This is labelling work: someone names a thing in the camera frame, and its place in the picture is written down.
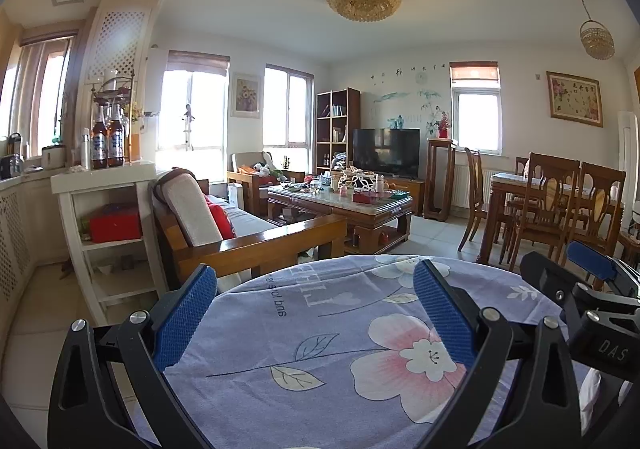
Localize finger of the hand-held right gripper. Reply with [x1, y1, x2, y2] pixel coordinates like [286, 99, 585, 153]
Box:
[566, 240, 640, 300]
[519, 251, 576, 325]

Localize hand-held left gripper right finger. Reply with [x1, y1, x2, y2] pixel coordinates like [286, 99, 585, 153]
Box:
[412, 258, 583, 449]

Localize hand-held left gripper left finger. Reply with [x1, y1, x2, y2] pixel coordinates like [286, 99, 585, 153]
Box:
[47, 263, 218, 449]

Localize person's right hand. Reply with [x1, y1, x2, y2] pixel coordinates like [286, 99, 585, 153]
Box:
[577, 369, 638, 437]

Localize wooden dining chair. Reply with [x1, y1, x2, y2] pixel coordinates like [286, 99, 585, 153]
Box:
[560, 162, 627, 290]
[457, 148, 516, 252]
[507, 152, 581, 277]

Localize wooden sofa white cushions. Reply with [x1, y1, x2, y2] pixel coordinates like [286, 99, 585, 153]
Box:
[152, 168, 347, 290]

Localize wooden dining table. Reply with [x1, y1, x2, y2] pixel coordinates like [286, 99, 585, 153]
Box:
[475, 172, 626, 270]

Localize red cushion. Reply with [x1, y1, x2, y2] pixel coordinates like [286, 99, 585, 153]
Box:
[204, 194, 237, 240]

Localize tall white radiator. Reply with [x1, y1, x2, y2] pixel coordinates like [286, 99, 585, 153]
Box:
[617, 110, 640, 210]

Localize floral purple tablecloth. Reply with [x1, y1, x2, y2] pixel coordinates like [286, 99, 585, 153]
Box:
[130, 253, 608, 449]

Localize red box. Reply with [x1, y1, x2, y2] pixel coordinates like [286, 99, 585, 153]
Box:
[89, 203, 143, 244]

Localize white panel radiator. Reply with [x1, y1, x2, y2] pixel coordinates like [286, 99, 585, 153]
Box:
[452, 164, 496, 210]

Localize wooden television cabinet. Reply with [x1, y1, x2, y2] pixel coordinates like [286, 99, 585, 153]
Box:
[372, 175, 427, 215]

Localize tall wooden stand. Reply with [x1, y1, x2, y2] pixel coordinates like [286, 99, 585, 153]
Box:
[426, 138, 457, 221]

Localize wooden armchair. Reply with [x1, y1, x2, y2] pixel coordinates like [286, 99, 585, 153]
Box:
[226, 152, 306, 216]

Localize wooden coffee table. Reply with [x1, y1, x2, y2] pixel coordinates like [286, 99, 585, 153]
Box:
[266, 184, 415, 255]

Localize large framed picture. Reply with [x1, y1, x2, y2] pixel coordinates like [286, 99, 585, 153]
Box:
[546, 71, 603, 127]

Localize clutter of small items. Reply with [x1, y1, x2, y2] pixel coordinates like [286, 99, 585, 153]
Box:
[277, 166, 408, 205]

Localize white shelf unit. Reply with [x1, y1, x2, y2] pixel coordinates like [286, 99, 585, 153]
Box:
[50, 160, 168, 325]

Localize black television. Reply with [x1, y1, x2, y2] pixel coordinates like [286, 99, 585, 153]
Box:
[353, 128, 422, 179]

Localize window with roller blind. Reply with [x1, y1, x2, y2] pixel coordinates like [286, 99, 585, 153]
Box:
[156, 50, 231, 182]
[449, 62, 502, 155]
[262, 63, 315, 165]

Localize white lattice counter cabinet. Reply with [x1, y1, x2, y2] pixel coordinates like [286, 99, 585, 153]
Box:
[0, 169, 63, 302]

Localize brown beer bottle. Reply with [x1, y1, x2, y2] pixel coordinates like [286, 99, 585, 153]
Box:
[107, 104, 126, 167]
[91, 104, 108, 169]

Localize white small appliance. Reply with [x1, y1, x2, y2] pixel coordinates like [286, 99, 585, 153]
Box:
[41, 144, 67, 169]

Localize wooden bookshelf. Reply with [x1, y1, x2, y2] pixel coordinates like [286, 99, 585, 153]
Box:
[315, 88, 362, 175]

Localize gold pendant lamp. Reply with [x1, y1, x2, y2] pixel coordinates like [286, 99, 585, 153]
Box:
[574, 0, 616, 61]

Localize small framed picture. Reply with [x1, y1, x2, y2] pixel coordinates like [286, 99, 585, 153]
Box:
[230, 73, 262, 119]

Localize balcony window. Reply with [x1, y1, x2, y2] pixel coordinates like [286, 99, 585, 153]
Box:
[0, 32, 78, 155]

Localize white lattice panel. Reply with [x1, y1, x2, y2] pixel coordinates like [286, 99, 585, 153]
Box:
[80, 0, 153, 165]

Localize painted wall decal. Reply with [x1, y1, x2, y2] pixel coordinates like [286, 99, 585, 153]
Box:
[370, 64, 451, 135]

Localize wire glass rack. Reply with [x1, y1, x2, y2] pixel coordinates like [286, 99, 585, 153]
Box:
[92, 69, 137, 105]

